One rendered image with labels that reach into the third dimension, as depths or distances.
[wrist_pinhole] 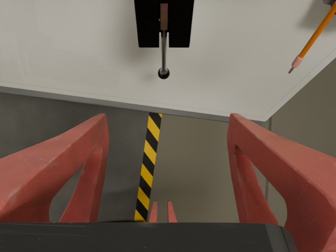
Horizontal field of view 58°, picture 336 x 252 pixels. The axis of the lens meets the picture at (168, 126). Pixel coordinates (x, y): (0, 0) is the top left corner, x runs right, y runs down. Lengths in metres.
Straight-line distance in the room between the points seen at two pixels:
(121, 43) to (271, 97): 0.25
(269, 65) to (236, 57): 0.05
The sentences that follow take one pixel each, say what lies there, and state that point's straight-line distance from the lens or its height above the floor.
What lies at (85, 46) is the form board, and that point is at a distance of 0.40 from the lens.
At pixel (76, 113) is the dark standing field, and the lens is 1.37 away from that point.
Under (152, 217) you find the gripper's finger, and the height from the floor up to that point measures 1.12.
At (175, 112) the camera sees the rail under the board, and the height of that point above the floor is 0.87.
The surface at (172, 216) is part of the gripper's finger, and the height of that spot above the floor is 1.12.
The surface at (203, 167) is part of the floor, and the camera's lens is 1.50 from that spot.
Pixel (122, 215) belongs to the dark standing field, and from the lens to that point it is 1.50.
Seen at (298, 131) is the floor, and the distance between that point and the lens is 1.70.
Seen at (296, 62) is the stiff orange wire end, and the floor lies 1.14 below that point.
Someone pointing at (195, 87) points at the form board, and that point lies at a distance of 0.46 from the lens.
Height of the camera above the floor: 1.36
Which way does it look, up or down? 75 degrees down
